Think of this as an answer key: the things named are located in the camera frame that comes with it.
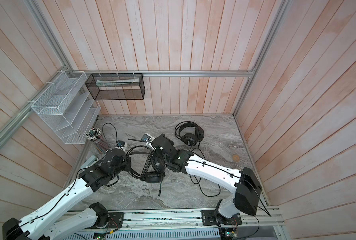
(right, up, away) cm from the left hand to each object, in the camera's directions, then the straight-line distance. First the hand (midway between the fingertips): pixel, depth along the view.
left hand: (129, 160), depth 78 cm
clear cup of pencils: (-23, +13, +8) cm, 27 cm away
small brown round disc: (+64, -2, +17) cm, 67 cm away
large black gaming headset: (+14, -3, -6) cm, 16 cm away
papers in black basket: (-3, +46, +11) cm, 47 cm away
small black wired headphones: (+35, +14, +26) cm, 46 cm away
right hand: (+17, +12, -2) cm, 21 cm away
